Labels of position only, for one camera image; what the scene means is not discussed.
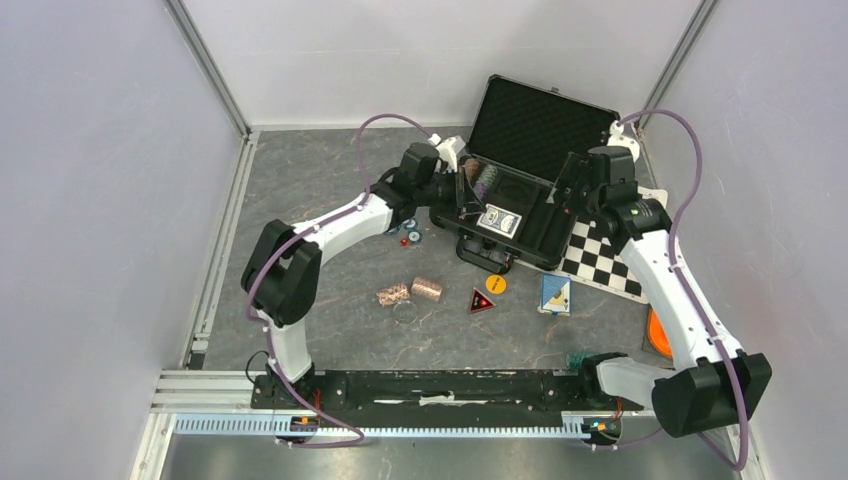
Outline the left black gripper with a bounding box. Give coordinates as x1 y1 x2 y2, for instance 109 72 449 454
413 165 485 216

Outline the black poker set case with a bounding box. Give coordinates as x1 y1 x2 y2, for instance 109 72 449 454
429 75 620 274

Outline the brown chip stack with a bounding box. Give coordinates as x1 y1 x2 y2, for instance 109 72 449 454
463 158 481 185

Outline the yellow dealer button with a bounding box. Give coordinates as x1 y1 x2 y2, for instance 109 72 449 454
485 274 508 295

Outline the pink chip stack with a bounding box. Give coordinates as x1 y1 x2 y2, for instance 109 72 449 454
410 277 443 302
376 283 410 307

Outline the blue card deck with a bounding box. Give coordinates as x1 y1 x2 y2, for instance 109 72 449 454
537 273 571 316
476 204 522 239

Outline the purple chip stack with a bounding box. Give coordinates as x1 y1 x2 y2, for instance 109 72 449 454
472 181 491 202

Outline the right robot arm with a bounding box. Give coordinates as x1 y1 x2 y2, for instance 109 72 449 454
557 146 773 438

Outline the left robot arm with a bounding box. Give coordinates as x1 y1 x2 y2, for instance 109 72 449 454
241 136 465 408

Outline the blue card deck in case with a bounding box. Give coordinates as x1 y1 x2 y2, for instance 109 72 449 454
476 204 522 239

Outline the black white checkered board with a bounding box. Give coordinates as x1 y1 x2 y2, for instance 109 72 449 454
548 219 649 305

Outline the red triangular card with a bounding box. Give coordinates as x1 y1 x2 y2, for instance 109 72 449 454
468 288 496 314

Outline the clear round lid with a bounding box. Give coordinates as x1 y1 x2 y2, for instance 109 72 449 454
392 300 419 325

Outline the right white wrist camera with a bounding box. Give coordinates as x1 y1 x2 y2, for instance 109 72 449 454
606 121 641 162

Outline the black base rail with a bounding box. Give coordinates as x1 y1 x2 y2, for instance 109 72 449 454
294 370 642 429

